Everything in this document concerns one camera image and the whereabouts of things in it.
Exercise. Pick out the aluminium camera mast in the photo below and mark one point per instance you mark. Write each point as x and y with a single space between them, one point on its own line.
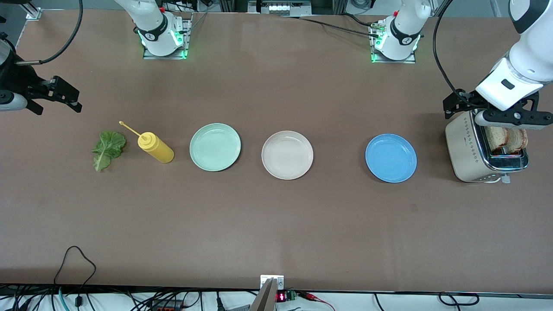
268 298

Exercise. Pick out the aluminium frame post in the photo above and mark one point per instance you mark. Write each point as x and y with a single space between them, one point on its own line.
33 14

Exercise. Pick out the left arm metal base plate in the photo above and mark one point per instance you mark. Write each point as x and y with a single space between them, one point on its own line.
395 61

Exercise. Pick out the brown bread slice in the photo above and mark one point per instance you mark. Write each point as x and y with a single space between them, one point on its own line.
494 138
518 139

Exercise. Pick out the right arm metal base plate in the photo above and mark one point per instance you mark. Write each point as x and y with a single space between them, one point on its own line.
166 56

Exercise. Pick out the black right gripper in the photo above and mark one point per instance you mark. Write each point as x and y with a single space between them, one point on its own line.
18 80

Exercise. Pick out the beige chrome toaster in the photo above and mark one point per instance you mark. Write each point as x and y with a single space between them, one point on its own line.
466 151

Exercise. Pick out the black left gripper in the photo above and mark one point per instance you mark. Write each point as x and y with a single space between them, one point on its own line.
459 101

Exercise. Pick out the beige plate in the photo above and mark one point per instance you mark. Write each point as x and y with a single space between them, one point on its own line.
287 155

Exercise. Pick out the grey terminal block device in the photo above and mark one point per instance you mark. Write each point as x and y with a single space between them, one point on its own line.
281 7

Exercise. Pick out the green lettuce leaf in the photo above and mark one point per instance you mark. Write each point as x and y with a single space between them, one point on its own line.
108 149

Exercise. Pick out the yellow mustard squeeze bottle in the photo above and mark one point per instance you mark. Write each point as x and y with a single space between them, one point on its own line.
157 149

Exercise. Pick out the red display circuit board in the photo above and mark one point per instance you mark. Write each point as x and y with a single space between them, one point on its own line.
281 297

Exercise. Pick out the green plate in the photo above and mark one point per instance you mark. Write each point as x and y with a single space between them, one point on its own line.
215 147

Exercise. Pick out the blue plate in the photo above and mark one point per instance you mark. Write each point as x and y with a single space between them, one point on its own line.
391 158

